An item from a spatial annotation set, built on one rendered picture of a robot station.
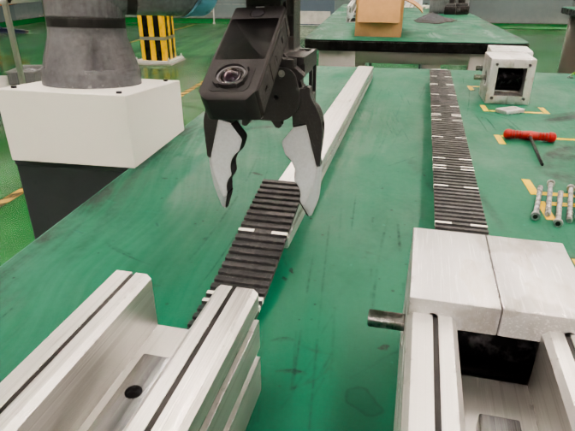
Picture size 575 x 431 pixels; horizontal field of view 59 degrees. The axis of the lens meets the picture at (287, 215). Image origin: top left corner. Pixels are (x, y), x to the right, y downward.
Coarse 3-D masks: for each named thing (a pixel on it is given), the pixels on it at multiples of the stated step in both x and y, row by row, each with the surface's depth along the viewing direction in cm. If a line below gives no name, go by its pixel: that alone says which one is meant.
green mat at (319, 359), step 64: (192, 128) 93; (256, 128) 93; (384, 128) 93; (512, 128) 93; (128, 192) 66; (192, 192) 66; (256, 192) 66; (320, 192) 66; (384, 192) 66; (512, 192) 66; (64, 256) 52; (128, 256) 52; (192, 256) 52; (320, 256) 52; (384, 256) 52; (0, 320) 42; (64, 320) 42; (320, 320) 42; (320, 384) 36; (384, 384) 36
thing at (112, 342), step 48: (144, 288) 32; (240, 288) 31; (48, 336) 27; (96, 336) 28; (144, 336) 33; (192, 336) 27; (240, 336) 29; (0, 384) 24; (48, 384) 24; (96, 384) 28; (144, 384) 28; (192, 384) 24; (240, 384) 30
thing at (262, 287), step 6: (216, 276) 45; (222, 276) 45; (216, 282) 45; (222, 282) 45; (228, 282) 45; (234, 282) 45; (240, 282) 45; (246, 282) 45; (252, 282) 45; (258, 282) 45; (264, 282) 44; (270, 282) 45; (210, 288) 44; (234, 288) 44; (252, 288) 44; (258, 288) 44; (264, 288) 44; (258, 294) 43; (264, 294) 43
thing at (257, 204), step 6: (252, 204) 54; (258, 204) 54; (264, 204) 54; (270, 204) 54; (276, 204) 54; (282, 204) 54; (288, 204) 54; (294, 204) 53; (264, 210) 53; (270, 210) 53; (276, 210) 53; (282, 210) 53; (288, 210) 53; (294, 210) 53
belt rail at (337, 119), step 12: (360, 72) 128; (372, 72) 134; (348, 84) 114; (360, 84) 114; (348, 96) 104; (360, 96) 112; (336, 108) 95; (348, 108) 95; (324, 120) 87; (336, 120) 87; (348, 120) 94; (324, 132) 81; (336, 132) 81; (324, 144) 75; (336, 144) 81; (324, 156) 70; (288, 168) 66; (324, 168) 72; (288, 180) 62; (300, 216) 58; (288, 240) 53
